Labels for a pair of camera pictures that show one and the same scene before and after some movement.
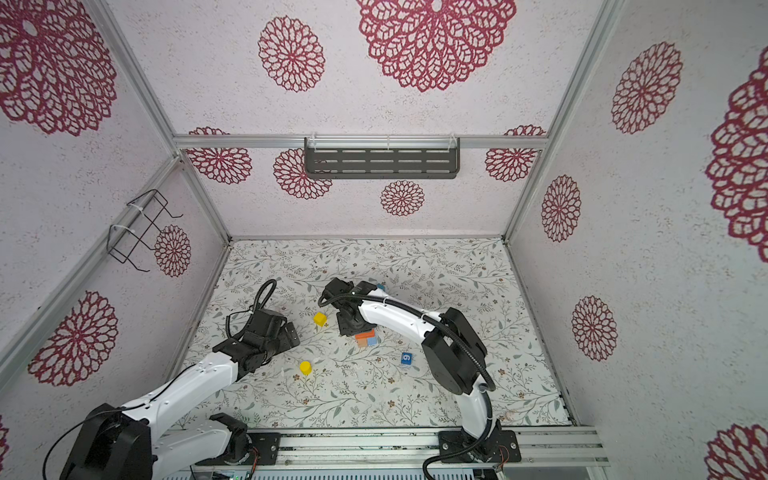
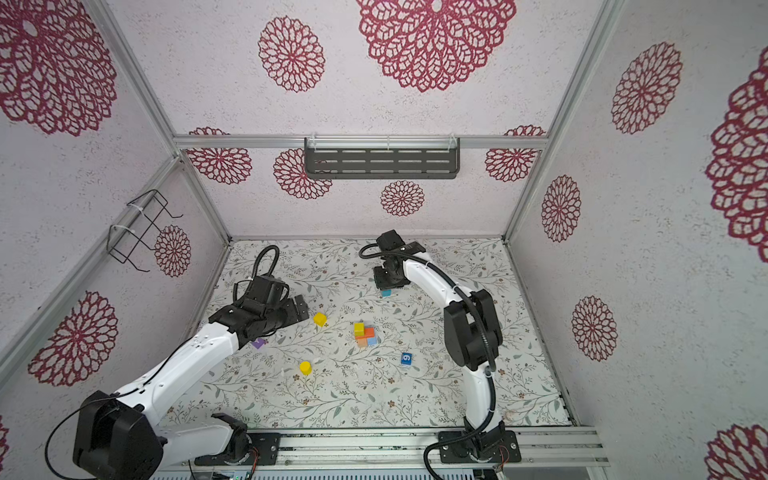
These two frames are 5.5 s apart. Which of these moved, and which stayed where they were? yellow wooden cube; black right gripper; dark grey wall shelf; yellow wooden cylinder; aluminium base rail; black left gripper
Moved: black left gripper; black right gripper
Stayed: dark grey wall shelf; yellow wooden cube; yellow wooden cylinder; aluminium base rail
